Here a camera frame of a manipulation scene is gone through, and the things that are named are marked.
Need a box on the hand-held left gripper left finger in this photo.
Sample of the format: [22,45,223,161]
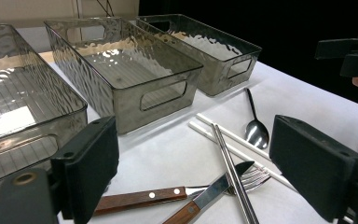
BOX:
[49,116,120,224]

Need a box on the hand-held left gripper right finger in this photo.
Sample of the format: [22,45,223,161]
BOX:
[268,114,358,223]

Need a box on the steel spoon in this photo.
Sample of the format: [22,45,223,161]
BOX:
[243,87,270,150]

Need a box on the steel chopstick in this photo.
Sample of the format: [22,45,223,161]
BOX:
[214,123,260,224]
[211,123,254,224]

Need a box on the smoky clear plastic tray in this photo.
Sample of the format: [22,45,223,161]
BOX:
[44,17,204,135]
[0,23,89,190]
[135,13,263,97]

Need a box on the wooden-handled knife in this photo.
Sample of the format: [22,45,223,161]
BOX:
[162,161,255,224]

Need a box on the beige wooden shelf unit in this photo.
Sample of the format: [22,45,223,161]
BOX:
[0,0,140,29]

